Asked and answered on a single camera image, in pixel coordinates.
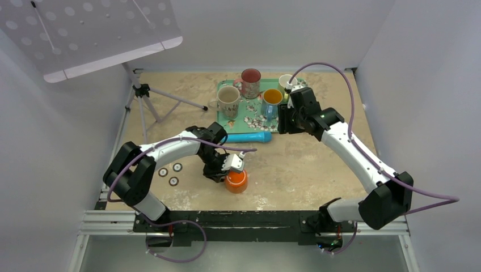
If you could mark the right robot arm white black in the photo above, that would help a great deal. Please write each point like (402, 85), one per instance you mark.
(388, 195)

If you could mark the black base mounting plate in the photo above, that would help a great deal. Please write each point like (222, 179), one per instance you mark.
(301, 227)

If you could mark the pink mug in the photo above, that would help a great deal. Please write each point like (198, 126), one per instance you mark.
(249, 83)

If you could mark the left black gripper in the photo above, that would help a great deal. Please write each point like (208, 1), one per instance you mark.
(216, 174)

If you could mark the blue toy microphone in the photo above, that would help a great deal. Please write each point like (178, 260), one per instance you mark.
(260, 137)

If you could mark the beige floral mug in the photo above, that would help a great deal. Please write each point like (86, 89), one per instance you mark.
(226, 102)

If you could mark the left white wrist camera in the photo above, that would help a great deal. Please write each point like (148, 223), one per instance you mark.
(233, 163)

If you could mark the perforated white board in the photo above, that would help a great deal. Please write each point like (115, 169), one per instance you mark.
(67, 39)

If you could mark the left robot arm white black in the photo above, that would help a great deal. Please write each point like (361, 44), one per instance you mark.
(130, 174)

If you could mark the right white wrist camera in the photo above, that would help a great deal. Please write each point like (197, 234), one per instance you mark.
(291, 88)

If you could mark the light blue butterfly mug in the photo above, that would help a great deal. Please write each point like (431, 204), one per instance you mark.
(271, 98)

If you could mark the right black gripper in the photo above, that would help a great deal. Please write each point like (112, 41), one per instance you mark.
(284, 125)

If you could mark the round token near mug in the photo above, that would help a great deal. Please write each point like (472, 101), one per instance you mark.
(177, 167)

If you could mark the aluminium frame rail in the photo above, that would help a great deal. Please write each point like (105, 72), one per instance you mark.
(122, 223)

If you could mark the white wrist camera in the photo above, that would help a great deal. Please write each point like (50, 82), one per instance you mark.
(291, 88)
(233, 163)

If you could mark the orange mug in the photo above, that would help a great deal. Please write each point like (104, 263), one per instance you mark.
(236, 182)

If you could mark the round token front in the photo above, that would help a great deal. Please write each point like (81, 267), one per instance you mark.
(173, 181)

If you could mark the green floral bird tray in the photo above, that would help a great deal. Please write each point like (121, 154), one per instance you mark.
(249, 118)

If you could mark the yellow-green hexagonal mug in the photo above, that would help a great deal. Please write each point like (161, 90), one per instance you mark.
(283, 82)

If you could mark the round token middle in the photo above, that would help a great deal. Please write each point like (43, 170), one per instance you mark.
(162, 172)

